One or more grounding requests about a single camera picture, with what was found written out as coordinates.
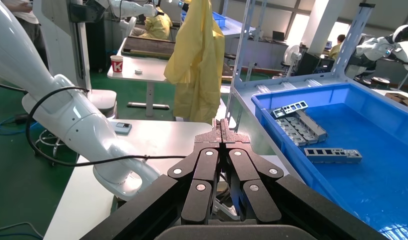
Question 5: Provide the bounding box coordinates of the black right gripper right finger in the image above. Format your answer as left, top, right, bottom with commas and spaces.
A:
222, 118, 285, 224

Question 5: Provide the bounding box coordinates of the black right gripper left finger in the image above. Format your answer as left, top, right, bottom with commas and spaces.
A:
166, 118, 223, 225

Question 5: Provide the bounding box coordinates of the slotted metal plate part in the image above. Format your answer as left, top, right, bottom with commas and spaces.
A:
282, 115, 319, 146
275, 118, 308, 148

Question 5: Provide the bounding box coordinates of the long metal channel part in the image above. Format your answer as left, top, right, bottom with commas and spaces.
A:
295, 109, 328, 143

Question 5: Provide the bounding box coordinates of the light blue phone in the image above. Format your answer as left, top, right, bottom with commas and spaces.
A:
109, 121, 133, 135

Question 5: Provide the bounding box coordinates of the yellow hanging garment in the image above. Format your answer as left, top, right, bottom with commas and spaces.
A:
164, 0, 226, 124

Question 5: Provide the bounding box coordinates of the white standing desk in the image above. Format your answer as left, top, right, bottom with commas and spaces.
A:
107, 37, 178, 118

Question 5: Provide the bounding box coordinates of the black cabinet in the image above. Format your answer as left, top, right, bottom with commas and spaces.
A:
296, 52, 334, 78

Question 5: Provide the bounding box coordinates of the white standing fan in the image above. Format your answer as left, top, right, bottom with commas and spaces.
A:
282, 44, 303, 78

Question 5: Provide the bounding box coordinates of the large blue plastic bin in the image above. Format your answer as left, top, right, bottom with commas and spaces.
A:
251, 82, 408, 240

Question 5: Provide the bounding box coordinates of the black flat tray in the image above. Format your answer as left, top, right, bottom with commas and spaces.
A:
121, 35, 177, 61

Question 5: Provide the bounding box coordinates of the red paper cup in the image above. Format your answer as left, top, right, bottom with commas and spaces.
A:
110, 54, 124, 74

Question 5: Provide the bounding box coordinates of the person in yellow clothing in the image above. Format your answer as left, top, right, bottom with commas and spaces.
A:
131, 7, 174, 41

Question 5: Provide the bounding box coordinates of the small blue plastic bin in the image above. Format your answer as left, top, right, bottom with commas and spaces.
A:
212, 11, 228, 29

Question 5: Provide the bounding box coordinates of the black round stool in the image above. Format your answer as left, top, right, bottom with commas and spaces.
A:
371, 76, 391, 88
354, 75, 373, 86

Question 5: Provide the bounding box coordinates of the seated person in yellow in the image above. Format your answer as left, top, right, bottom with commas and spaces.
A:
328, 34, 346, 61

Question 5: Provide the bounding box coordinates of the metal stool base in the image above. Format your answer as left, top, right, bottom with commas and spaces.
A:
33, 129, 80, 167

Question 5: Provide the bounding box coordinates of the open cardboard box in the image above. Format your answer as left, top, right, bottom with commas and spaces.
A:
385, 92, 408, 111

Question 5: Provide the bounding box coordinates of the white round-headed humanoid robot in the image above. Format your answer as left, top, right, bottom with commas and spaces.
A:
345, 24, 408, 80

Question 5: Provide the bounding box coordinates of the person in white shirt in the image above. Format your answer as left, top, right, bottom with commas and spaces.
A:
1, 0, 49, 69

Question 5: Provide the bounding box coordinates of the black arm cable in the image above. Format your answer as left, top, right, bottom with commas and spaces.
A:
0, 81, 188, 168

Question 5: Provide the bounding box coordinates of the grey windowed metal frame part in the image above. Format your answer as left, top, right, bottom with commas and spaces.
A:
271, 100, 309, 119
303, 147, 363, 165

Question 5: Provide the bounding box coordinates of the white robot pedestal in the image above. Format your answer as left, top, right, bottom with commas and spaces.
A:
33, 0, 118, 119

